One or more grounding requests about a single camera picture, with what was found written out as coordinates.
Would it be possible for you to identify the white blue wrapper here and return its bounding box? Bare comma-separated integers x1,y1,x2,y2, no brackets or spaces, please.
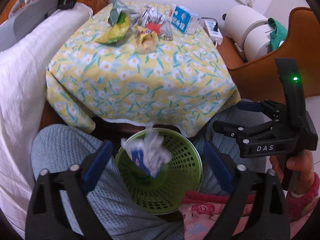
121,127,172,178

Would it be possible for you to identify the silver foil wrapper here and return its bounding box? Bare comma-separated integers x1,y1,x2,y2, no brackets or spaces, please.
140,7,173,41

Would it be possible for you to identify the white power strip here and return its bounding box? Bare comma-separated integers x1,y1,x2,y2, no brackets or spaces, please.
204,20,223,46

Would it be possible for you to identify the white pillow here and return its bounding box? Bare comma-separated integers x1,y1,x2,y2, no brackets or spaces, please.
1,3,93,238

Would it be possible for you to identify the yellow paper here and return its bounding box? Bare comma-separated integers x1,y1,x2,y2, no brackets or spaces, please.
135,25,158,54

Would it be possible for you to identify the person's right hand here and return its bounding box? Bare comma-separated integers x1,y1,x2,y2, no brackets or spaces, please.
286,150,315,194

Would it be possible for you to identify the brown leather chair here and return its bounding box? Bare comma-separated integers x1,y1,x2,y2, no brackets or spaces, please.
217,7,320,102

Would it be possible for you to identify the black power cable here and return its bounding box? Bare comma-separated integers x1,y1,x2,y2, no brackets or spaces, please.
199,16,220,32

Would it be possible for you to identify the blue white milk carton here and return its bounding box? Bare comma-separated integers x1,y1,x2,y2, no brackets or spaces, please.
169,4,201,35

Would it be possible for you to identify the black power adapter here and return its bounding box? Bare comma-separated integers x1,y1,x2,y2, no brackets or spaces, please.
57,0,78,10

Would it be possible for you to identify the grey breathing machine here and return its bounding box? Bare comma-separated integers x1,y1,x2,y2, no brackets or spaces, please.
0,0,58,51

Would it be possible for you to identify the yellow green snack bag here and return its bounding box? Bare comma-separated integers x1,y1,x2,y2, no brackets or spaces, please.
95,12,131,45

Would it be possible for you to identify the yellow floral tablecloth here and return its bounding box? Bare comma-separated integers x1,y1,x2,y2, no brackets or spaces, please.
46,5,240,137

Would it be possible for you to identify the green perforated trash basket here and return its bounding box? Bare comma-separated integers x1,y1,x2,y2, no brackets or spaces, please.
115,128,202,215

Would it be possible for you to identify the green silver snack bag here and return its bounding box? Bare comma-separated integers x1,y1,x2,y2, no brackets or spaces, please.
108,0,142,26

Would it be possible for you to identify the green cloth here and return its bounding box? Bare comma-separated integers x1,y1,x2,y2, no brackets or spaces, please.
268,18,287,51

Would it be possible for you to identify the red foil packet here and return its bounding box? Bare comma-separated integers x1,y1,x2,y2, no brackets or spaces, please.
146,22,162,36

